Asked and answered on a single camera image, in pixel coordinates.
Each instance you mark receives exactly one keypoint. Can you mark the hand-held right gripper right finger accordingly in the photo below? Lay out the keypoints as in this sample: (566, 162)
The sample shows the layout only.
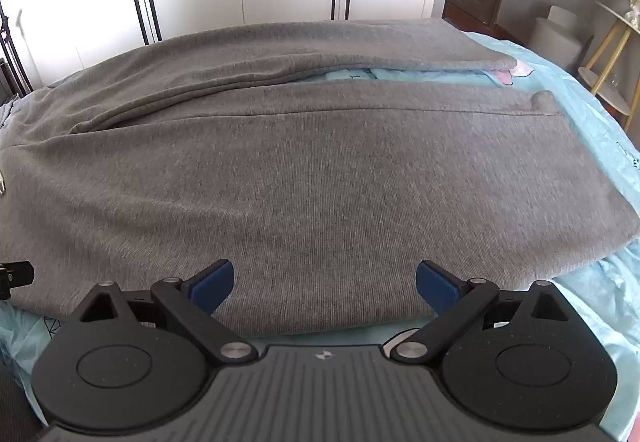
(434, 284)

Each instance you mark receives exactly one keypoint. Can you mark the black tripod stand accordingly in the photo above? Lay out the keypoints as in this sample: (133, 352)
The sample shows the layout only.
(12, 51)

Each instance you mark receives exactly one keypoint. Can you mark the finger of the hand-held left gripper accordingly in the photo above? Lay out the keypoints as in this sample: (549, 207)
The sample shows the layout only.
(17, 272)

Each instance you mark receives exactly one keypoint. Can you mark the white trash bin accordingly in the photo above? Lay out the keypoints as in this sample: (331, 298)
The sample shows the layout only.
(555, 36)

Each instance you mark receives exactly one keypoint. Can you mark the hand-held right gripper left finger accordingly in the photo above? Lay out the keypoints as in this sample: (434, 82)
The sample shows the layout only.
(216, 282)

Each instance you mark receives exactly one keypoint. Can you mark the light blue printed bedsheet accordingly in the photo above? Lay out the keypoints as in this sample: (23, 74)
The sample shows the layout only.
(600, 131)

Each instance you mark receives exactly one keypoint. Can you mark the grey pants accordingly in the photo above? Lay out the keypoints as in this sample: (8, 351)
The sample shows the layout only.
(310, 171)

